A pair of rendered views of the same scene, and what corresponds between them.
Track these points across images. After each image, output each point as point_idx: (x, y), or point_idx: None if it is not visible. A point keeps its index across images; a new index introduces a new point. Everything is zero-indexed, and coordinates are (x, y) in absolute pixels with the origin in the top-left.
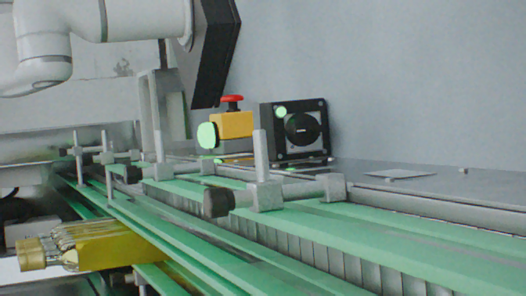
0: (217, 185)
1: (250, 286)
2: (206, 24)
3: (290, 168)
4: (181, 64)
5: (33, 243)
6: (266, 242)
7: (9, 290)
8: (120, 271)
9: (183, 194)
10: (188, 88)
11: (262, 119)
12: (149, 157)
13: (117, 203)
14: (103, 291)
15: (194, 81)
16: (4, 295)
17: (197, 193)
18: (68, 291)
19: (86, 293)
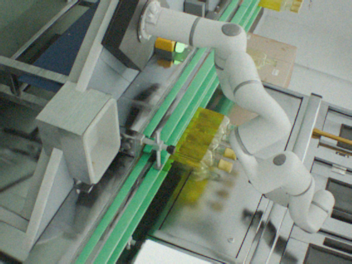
0: (225, 21)
1: (253, 9)
2: (168, 7)
3: (222, 1)
4: (137, 55)
5: (229, 149)
6: None
7: (206, 247)
8: None
9: (238, 22)
10: (143, 60)
11: (206, 5)
12: (147, 120)
13: (175, 136)
14: (180, 183)
15: (151, 48)
16: (215, 236)
17: (242, 14)
18: (187, 209)
19: (183, 197)
